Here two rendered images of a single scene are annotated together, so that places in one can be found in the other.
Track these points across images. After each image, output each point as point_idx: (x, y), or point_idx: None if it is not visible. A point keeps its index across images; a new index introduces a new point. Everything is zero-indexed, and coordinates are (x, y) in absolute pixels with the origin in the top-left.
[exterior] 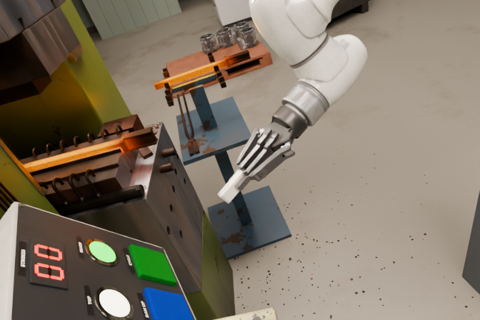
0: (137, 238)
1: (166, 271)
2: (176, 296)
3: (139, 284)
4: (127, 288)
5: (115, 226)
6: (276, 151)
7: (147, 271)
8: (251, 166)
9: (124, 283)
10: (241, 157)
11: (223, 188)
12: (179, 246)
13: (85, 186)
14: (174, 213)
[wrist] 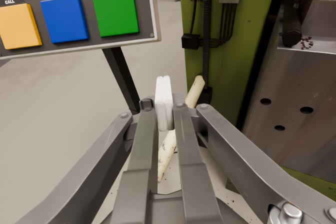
0: (262, 74)
1: (109, 26)
2: (80, 29)
3: None
4: None
5: (270, 47)
6: (68, 193)
7: (97, 0)
8: (147, 119)
9: None
10: (206, 115)
11: (166, 80)
12: (259, 122)
13: None
14: (303, 117)
